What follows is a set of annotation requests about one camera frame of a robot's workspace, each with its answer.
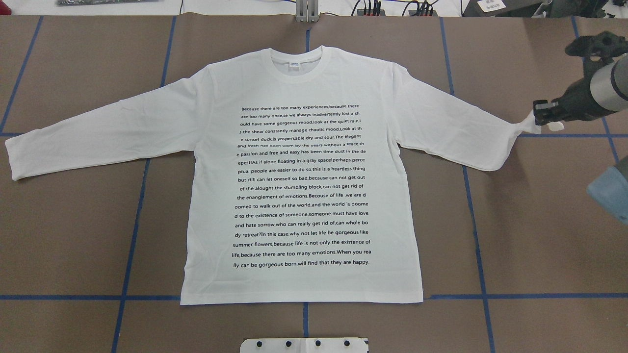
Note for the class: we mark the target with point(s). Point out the black electronics board upper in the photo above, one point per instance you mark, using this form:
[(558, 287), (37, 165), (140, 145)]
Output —
[(368, 8)]

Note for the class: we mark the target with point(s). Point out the black electronics board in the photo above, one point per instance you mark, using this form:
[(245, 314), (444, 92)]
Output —
[(368, 8), (424, 8)]

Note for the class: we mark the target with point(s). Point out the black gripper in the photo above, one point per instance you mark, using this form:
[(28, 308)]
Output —
[(577, 101)]

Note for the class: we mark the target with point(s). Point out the black electronics board lower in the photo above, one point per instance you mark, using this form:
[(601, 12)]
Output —
[(424, 8)]

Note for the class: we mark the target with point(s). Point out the aluminium frame post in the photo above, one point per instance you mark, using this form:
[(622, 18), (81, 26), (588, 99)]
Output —
[(307, 11)]

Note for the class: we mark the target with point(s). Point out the white long-sleeve printed shirt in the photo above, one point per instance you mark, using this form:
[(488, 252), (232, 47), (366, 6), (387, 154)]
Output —
[(299, 191)]

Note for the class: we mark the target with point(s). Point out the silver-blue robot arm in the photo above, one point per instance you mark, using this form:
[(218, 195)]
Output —
[(610, 190)]

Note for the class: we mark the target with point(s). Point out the white pedestal column with base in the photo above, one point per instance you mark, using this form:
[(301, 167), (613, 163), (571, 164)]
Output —
[(306, 345)]

